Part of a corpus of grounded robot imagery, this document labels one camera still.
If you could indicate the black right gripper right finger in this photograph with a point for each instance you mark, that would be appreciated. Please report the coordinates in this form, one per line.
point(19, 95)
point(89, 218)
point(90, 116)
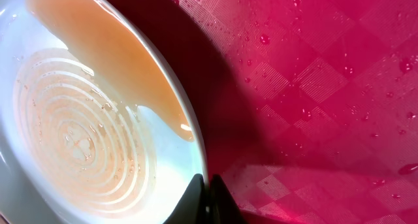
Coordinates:
point(223, 209)

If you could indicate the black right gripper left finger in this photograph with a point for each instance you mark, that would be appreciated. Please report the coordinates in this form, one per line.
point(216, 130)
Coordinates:
point(191, 208)

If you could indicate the white plate with orange smear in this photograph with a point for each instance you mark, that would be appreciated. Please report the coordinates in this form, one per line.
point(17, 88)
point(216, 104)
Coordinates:
point(95, 125)

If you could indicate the red plastic serving tray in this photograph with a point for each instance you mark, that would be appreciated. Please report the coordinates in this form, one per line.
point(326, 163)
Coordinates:
point(308, 108)

